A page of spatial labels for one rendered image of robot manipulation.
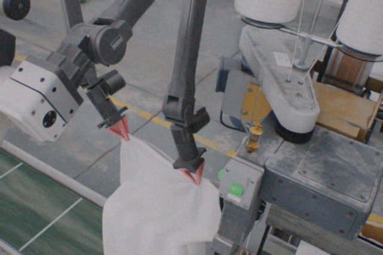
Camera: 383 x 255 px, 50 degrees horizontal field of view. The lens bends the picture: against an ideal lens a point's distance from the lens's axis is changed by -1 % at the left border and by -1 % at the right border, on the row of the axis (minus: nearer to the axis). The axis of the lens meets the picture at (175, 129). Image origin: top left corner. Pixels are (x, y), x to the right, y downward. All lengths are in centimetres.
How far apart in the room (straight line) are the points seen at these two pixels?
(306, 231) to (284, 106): 38
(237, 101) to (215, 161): 168
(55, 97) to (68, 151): 220
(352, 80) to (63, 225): 137
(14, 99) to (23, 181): 148
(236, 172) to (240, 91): 48
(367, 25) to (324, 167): 33
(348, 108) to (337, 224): 38
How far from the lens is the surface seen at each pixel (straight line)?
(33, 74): 79
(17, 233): 201
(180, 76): 109
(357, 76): 130
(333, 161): 98
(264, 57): 116
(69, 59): 83
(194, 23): 109
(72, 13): 135
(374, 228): 260
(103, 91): 134
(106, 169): 282
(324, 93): 124
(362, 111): 121
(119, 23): 87
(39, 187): 219
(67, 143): 305
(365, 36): 102
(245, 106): 131
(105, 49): 85
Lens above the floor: 190
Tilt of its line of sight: 36 degrees down
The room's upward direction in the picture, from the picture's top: 7 degrees clockwise
